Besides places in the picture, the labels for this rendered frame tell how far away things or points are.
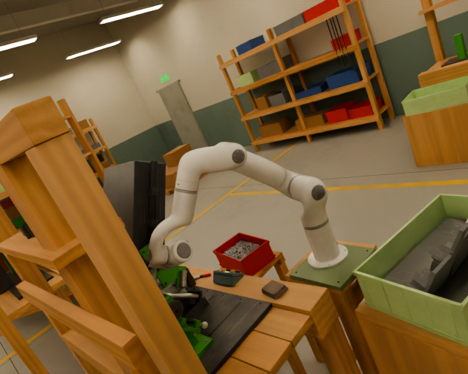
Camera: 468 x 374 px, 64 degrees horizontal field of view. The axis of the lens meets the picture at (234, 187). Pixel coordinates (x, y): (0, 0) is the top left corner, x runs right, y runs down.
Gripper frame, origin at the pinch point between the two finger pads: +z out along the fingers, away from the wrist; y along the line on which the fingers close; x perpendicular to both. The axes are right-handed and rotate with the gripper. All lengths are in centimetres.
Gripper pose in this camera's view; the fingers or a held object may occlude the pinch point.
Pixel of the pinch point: (154, 266)
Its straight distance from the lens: 176.2
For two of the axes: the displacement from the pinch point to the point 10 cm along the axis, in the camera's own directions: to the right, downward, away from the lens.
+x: -0.2, 9.0, -4.3
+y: -8.5, -2.4, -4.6
